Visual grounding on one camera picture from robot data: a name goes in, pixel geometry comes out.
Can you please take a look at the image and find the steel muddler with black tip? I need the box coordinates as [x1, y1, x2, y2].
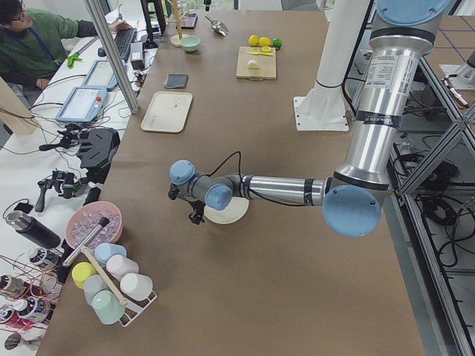
[62, 217, 110, 268]

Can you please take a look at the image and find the teach pendant near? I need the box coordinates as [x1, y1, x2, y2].
[56, 85, 108, 123]

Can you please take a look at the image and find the whole lemon near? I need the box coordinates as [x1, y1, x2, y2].
[258, 36, 272, 47]

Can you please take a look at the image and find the teach pendant far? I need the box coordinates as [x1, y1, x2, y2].
[82, 59, 118, 91]

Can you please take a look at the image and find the teach pendant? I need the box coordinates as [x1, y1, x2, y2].
[82, 59, 118, 91]
[56, 85, 108, 123]

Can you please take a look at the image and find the whole lemon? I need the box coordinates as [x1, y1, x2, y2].
[248, 34, 260, 47]
[258, 36, 272, 47]

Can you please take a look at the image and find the white steamed bun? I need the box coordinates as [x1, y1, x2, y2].
[247, 59, 259, 70]

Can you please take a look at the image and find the mint green cup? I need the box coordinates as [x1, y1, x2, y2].
[91, 290, 125, 325]

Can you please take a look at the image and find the whole lemon far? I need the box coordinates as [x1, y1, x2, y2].
[248, 34, 260, 47]

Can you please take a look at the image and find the grey cup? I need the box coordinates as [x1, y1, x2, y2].
[83, 274, 109, 306]

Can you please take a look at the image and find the cream rabbit tray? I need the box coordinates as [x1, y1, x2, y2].
[141, 91, 193, 134]

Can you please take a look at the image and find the light blue cup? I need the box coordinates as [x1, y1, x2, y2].
[94, 243, 127, 266]

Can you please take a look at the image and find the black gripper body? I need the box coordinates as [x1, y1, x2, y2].
[168, 183, 205, 225]

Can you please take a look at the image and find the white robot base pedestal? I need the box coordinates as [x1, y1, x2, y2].
[294, 0, 373, 132]

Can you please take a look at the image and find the grey folded cloth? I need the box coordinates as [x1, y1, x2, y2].
[164, 73, 189, 89]

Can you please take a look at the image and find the green lime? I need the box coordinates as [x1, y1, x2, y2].
[272, 38, 283, 50]

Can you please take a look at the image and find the wooden cup tree stand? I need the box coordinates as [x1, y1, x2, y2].
[167, 0, 189, 47]

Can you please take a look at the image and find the yellow plastic knife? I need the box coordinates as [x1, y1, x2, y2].
[246, 51, 274, 56]

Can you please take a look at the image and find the yellow cup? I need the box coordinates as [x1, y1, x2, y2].
[71, 262, 97, 289]

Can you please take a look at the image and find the wooden cutting board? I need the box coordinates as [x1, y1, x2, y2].
[236, 46, 277, 79]

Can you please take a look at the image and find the mint green bowl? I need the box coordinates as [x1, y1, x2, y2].
[180, 36, 201, 53]

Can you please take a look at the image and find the person in green sweater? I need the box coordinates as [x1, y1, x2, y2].
[0, 0, 133, 90]

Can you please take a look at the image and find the black keyboard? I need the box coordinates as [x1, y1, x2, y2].
[114, 27, 137, 62]

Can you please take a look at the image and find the pink bowl of ice cubes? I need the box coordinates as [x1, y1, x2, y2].
[65, 201, 123, 249]

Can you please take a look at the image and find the white wire cup rack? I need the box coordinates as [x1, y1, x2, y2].
[82, 248, 158, 327]

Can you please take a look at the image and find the black thermos bottle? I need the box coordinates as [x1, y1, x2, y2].
[5, 210, 61, 249]

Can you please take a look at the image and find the pink cup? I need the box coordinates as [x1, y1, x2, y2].
[105, 254, 139, 281]

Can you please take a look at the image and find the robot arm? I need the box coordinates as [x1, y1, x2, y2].
[168, 1, 448, 237]

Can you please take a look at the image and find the white cup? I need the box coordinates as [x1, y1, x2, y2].
[120, 273, 153, 301]

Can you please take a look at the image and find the aluminium frame post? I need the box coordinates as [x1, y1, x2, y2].
[85, 0, 139, 114]

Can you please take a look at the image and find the steel ice scoop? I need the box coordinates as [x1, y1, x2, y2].
[205, 16, 229, 36]

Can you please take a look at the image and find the beige round plate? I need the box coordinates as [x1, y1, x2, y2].
[204, 197, 249, 225]

